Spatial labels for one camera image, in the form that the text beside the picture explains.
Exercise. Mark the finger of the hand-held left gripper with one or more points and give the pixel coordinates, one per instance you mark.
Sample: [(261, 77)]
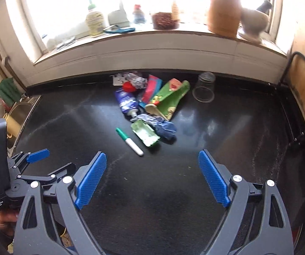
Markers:
[(38, 155), (59, 171)]

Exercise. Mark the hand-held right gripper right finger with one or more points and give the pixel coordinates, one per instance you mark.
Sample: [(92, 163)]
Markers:
[(213, 178)]

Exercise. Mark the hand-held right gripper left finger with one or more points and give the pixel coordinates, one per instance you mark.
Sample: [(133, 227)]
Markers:
[(92, 180)]

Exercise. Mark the white printed blister pack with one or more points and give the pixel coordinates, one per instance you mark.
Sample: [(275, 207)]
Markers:
[(120, 79)]

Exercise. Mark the person's left hand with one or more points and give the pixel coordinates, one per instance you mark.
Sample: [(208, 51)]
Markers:
[(1, 219)]

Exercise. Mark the metal sink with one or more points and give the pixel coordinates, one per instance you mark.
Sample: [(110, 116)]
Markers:
[(22, 111)]

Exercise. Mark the green and white marker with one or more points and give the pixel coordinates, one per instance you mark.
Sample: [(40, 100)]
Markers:
[(131, 143)]

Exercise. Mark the green cloth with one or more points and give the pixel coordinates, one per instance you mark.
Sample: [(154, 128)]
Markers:
[(7, 90)]

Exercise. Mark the crumpled blue wrapper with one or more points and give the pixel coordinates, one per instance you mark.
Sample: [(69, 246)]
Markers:
[(165, 128)]

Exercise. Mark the light green packet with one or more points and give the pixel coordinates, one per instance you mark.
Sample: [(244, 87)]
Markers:
[(144, 134)]

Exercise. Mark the blue squeezed tube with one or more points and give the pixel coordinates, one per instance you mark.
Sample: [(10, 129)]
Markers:
[(127, 103)]

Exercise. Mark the green snack bag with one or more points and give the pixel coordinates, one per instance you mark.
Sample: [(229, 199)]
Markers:
[(173, 98)]

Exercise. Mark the clear plastic cup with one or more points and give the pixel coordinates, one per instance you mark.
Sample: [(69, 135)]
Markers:
[(205, 87)]

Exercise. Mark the wooden spoon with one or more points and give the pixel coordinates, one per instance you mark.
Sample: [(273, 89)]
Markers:
[(152, 109)]

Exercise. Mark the red and teal wrapper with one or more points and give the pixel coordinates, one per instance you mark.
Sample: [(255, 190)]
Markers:
[(152, 89)]

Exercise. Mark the crumpled foil wrapper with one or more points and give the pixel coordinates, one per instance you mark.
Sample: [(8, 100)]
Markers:
[(139, 82)]

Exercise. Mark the clear plastic wrapper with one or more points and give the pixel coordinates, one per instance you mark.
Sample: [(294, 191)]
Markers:
[(64, 43)]

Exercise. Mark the window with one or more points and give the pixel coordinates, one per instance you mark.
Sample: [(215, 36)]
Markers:
[(17, 18)]

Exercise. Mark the white labelled package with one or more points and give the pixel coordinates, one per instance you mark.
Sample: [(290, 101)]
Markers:
[(95, 21)]

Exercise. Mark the small grey container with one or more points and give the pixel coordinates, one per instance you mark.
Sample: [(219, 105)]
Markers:
[(117, 17)]

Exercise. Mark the white mortar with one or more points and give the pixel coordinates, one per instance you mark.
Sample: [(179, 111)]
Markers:
[(253, 22)]

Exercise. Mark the tan ceramic utensil jar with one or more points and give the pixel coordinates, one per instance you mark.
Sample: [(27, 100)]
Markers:
[(224, 13)]

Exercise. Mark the small blue bottle red cap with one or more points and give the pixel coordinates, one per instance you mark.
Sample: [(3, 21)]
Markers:
[(139, 16)]

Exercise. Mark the beige ribbed cone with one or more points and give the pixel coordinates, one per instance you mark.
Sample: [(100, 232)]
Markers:
[(175, 10)]

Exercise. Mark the grey pestle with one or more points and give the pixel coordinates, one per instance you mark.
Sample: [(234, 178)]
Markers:
[(264, 5)]

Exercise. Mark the wooden chair black frame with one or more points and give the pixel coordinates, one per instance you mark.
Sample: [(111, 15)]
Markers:
[(303, 85)]

